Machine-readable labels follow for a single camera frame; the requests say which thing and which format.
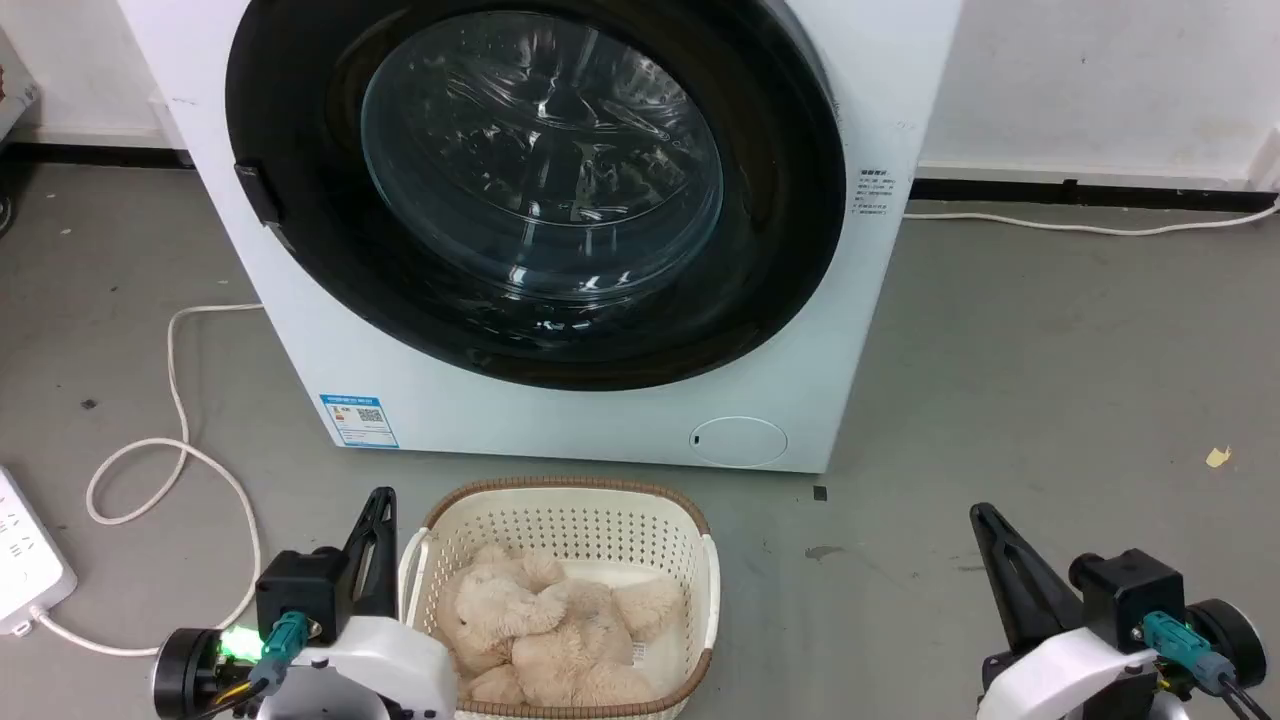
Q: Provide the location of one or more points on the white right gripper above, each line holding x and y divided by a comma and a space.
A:
1070, 675

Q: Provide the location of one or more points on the blue energy label sticker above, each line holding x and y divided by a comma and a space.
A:
358, 420

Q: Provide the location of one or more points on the cream perforated laundry basket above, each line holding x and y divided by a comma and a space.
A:
560, 520

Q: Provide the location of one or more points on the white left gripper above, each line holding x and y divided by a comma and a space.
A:
380, 670

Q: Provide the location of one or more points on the white power strip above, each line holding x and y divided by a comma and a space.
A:
20, 560

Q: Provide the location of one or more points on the beige plush teddy bear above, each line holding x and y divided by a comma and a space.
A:
540, 630

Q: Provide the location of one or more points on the yellow paper scrap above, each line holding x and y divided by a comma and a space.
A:
1217, 457

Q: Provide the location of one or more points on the round white filter cover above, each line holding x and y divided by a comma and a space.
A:
738, 442

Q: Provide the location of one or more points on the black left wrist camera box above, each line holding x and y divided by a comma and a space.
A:
300, 590

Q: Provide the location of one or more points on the white washing machine body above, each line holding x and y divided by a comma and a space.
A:
560, 425

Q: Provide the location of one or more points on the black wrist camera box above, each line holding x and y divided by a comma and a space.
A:
1125, 595
300, 590

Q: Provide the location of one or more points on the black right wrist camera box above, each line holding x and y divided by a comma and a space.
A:
1125, 595

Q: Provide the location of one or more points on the small text warning sticker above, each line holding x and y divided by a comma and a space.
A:
873, 192

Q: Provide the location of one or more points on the black round washer door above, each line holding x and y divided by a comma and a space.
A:
300, 250

